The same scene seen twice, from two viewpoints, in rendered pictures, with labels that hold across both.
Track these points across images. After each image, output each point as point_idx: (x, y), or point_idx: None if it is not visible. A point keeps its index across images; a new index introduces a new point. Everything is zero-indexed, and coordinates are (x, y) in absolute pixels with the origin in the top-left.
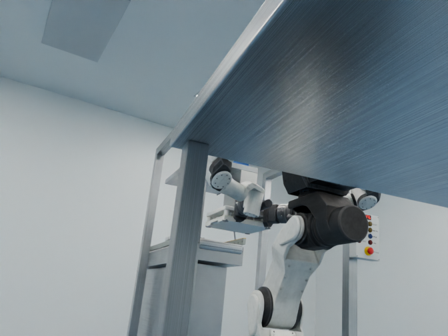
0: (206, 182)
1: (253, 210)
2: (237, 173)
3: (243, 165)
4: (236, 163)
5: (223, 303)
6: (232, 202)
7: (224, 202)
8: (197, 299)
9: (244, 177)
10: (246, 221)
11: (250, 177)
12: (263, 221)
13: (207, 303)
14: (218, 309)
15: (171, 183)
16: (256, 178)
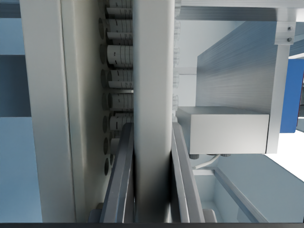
0: (238, 5)
1: None
2: (251, 111)
3: (279, 117)
4: (282, 100)
5: (23, 116)
6: (191, 110)
7: (188, 106)
8: (18, 68)
9: (252, 123)
10: (45, 25)
11: (255, 137)
12: (16, 226)
13: (16, 87)
14: (12, 108)
15: (198, 60)
16: (254, 151)
